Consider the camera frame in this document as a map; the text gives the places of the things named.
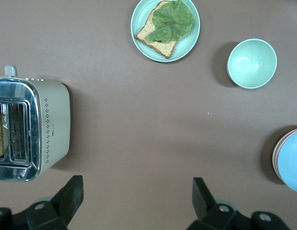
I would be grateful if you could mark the green plate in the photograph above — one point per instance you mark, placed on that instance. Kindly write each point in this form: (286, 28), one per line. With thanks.
(186, 48)

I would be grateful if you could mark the blue plate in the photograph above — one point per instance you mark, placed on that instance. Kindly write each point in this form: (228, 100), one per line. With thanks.
(292, 163)

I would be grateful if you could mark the green lettuce leaf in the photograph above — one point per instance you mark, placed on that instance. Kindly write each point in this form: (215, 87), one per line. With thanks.
(172, 21)

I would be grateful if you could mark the beige and chrome toaster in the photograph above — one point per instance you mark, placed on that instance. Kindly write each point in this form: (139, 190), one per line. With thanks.
(54, 119)

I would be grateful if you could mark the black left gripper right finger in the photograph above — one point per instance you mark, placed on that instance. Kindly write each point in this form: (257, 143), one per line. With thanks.
(205, 208)

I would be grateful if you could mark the brown bread slice with lettuce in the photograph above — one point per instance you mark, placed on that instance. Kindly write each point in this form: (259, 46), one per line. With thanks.
(160, 46)

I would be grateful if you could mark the beige plate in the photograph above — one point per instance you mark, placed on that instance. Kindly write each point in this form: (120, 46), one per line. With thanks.
(273, 155)

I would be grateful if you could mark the green bowl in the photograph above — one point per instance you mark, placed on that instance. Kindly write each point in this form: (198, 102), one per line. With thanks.
(251, 63)

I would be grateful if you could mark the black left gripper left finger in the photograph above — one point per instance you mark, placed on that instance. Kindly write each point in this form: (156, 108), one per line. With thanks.
(64, 203)

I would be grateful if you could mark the brown table cover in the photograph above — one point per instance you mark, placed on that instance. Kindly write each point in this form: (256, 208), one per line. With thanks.
(138, 119)

